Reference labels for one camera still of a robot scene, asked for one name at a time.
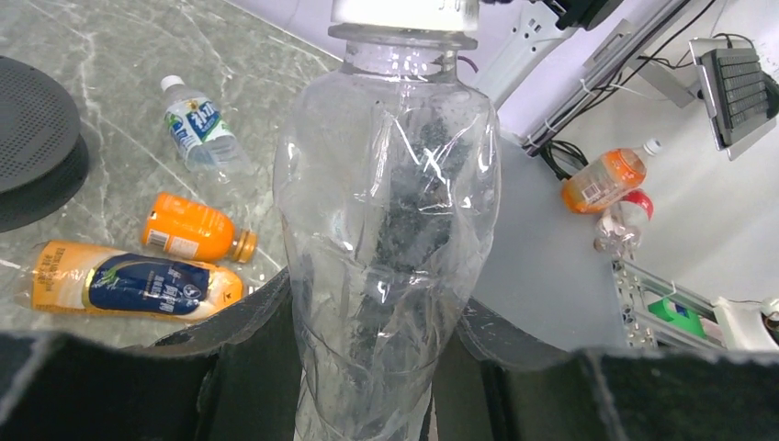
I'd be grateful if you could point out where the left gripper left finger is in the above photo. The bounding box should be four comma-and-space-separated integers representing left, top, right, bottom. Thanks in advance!
1, 271, 301, 440

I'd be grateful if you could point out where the aluminium rail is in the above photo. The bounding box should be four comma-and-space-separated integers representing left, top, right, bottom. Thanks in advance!
612, 259, 726, 350

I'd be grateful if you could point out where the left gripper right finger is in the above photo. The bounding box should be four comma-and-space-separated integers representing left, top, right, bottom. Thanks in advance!
433, 300, 778, 440

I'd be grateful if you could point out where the dark grey perforated spool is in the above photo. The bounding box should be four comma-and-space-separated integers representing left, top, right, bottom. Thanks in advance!
1, 56, 90, 232

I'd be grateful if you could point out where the clear plastic bottle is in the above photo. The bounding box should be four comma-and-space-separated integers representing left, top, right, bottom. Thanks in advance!
273, 24, 501, 440

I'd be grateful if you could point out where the black keyboard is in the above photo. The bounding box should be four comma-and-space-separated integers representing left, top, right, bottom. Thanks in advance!
699, 47, 778, 151

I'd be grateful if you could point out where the large orange blue-label bottle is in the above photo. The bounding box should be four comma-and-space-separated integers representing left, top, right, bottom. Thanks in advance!
14, 240, 246, 323

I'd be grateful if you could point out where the white-label water bottle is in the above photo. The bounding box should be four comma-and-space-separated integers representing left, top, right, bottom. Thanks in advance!
160, 75, 251, 184

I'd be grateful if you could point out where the clear red-label bottle outside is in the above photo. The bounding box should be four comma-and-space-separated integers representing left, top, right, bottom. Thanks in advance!
593, 188, 654, 258

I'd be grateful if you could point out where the white bottle cap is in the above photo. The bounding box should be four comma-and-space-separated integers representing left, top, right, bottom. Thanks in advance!
331, 0, 480, 32

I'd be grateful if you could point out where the orange bottle outside table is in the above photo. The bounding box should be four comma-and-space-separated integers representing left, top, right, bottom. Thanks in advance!
560, 139, 664, 214

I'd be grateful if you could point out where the small orange juice bottle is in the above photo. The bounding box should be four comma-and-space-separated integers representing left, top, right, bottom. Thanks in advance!
140, 192, 258, 264

